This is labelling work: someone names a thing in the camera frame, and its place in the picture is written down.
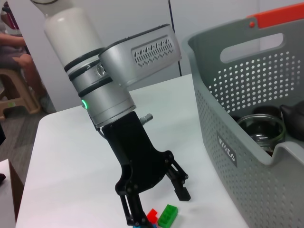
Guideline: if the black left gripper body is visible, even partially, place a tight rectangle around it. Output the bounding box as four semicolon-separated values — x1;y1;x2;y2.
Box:
101;111;174;197

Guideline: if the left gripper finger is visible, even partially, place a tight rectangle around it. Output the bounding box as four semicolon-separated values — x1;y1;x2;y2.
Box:
119;191;154;228
165;159;192;202

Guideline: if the glass teacup with black holder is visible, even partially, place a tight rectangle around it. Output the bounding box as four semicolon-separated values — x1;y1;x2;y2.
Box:
237;114;286;150

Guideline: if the grey-green perforated storage bin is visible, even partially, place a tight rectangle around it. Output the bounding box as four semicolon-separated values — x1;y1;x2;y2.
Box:
181;15;304;228

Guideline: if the small red toy brick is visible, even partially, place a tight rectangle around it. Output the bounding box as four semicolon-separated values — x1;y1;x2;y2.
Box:
146;208;159;224

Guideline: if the green flat toy brick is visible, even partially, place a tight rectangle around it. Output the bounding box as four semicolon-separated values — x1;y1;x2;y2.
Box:
157;204;179;228

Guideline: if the white side desk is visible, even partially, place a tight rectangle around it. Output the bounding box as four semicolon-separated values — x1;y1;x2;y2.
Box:
0;158;18;228

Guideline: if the black clay teapot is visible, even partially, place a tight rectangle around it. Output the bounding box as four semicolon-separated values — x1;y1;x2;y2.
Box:
279;101;304;141

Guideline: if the beige plastic stool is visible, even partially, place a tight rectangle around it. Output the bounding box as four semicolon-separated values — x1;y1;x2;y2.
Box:
0;68;41;121

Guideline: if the grey left arm cable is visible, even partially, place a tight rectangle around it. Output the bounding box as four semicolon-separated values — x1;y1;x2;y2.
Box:
95;125;108;141

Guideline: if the orange bin carry handle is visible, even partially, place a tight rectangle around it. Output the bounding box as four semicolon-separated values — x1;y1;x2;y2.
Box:
247;3;304;29

